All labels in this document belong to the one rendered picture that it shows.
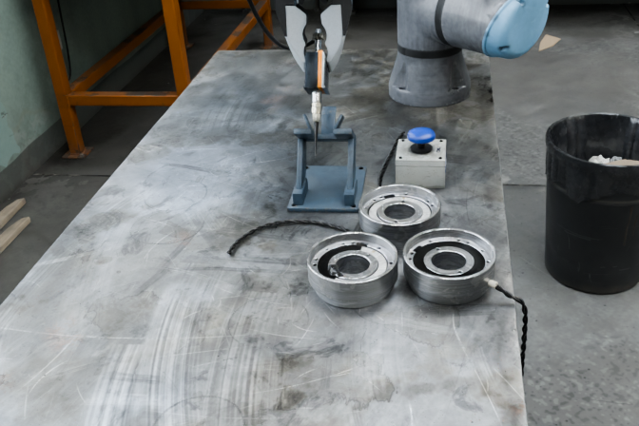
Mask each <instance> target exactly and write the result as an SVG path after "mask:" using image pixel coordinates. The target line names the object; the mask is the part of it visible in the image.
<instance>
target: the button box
mask: <svg viewBox="0 0 639 426"><path fill-rule="evenodd" d="M445 173H446V140H433V141H432V142H430V143H428V144H425V148H417V144H415V143H412V142H410V141H409V140H408V139H398V145H397V155H396V184H412V185H417V186H421V187H424V188H445Z"/></svg>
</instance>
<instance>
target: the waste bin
mask: <svg viewBox="0 0 639 426"><path fill-rule="evenodd" d="M545 143H546V172H545V174H546V178H547V188H546V240H545V264H546V267H547V269H548V271H549V272H550V273H551V275H552V276H553V277H554V278H556V279H557V280H558V281H560V282H562V283H564V284H565V285H567V286H569V287H571V288H574V289H577V290H580V291H584V292H589V293H595V294H611V293H617V292H622V291H625V290H628V289H630V288H631V287H633V286H634V285H636V284H637V283H638V281H639V165H605V164H599V163H594V162H589V159H590V158H591V157H593V156H600V155H602V157H603V158H605V159H608V158H610V159H611V158H612V157H613V156H616V157H622V160H624V159H625V160H633V161H639V118H637V117H633V116H629V115H623V114H615V113H583V114H576V115H572V116H569V117H565V118H562V119H560V120H558V121H556V122H554V123H552V124H551V125H550V126H549V128H548V129H547V132H546V135H545Z"/></svg>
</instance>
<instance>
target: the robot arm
mask: <svg viewBox="0 0 639 426"><path fill-rule="evenodd" d="M320 1H321V2H322V3H323V4H327V2H328V0H320ZM303 2H304V0H275V10H276V14H277V17H278V19H279V22H280V25H281V29H282V32H283V34H284V36H285V38H286V41H287V43H288V46H289V48H290V49H291V52H292V54H293V56H294V58H295V60H296V61H297V63H298V64H299V66H300V68H301V69H302V70H303V72H305V53H306V52H307V51H306V45H307V38H306V35H305V27H306V25H307V23H308V11H307V10H306V9H305V8H303V7H302V6H301V5H302V3H303ZM547 3H548V0H397V58H396V61H395V64H394V67H393V71H392V74H391V77H390V80H389V95H390V97H391V98H392V99H393V100H394V101H396V102H398V103H401V104H403V105H406V106H410V107H446V106H451V105H454V104H457V103H460V102H462V101H464V100H466V99H467V98H468V97H469V96H470V94H471V79H470V75H469V72H468V70H467V67H466V63H465V60H464V57H463V54H462V49H466V50H470V51H474V52H478V53H482V54H485V55H487V56H489V57H500V58H505V59H514V58H517V57H519V56H521V55H523V54H525V53H526V52H527V51H528V50H529V49H530V48H531V47H532V46H533V45H534V44H535V43H536V41H537V40H538V38H539V37H540V35H541V33H542V31H543V29H544V27H545V25H546V22H547V18H548V13H549V5H548V4H547ZM352 7H353V0H331V4H330V5H329V6H328V7H326V8H325V9H324V10H323V11H322V13H321V15H320V19H321V23H322V25H323V27H324V28H325V30H326V34H327V36H326V40H325V46H326V48H327V57H326V65H327V67H328V71H329V72H333V70H334V69H335V67H336V65H337V63H338V61H339V58H340V56H341V52H342V48H343V44H344V40H345V36H346V31H347V28H348V24H349V20H350V16H351V13H352Z"/></svg>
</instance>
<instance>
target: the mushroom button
mask: <svg viewBox="0 0 639 426"><path fill-rule="evenodd" d="M435 138H436V134H435V133H434V131H433V130H432V129H430V128H427V127H416V128H413V129H411V130H410V131H409V132H408V134H407V139H408V140H409V141H410V142H412V143H415V144H417V148H425V144H428V143H430V142H432V141H433V140H434V139H435Z"/></svg>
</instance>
